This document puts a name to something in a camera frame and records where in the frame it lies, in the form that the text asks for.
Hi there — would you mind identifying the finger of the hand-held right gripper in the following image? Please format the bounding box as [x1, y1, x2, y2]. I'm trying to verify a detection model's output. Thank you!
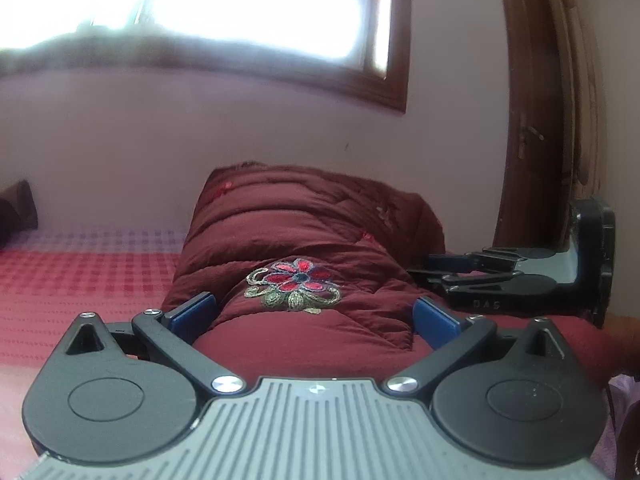
[406, 269, 558, 312]
[426, 247, 532, 274]

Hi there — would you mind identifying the metal door handle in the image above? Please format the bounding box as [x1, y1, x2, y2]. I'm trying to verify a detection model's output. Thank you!
[517, 112, 546, 161]

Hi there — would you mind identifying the person's purple clothing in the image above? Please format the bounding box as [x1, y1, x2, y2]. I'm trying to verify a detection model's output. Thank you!
[602, 372, 640, 480]

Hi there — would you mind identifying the pink purple checked bed sheet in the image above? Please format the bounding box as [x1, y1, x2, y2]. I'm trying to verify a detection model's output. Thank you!
[0, 227, 203, 480]

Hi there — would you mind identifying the bright window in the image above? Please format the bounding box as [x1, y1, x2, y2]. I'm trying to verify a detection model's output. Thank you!
[0, 0, 413, 113]

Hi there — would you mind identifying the maroon embroidered quilt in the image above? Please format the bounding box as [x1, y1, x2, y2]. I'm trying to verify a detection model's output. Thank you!
[161, 161, 626, 386]

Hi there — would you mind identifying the brown wooden door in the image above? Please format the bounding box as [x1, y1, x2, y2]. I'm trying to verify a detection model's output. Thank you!
[492, 0, 573, 256]

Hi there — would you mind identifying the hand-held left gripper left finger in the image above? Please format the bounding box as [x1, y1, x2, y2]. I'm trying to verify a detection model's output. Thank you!
[64, 291, 247, 395]

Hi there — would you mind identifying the dark brown pillow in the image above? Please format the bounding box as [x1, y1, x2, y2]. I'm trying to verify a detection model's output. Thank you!
[0, 179, 40, 252]

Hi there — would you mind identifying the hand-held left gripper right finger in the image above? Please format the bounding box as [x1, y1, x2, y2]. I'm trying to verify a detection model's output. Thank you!
[382, 296, 572, 395]

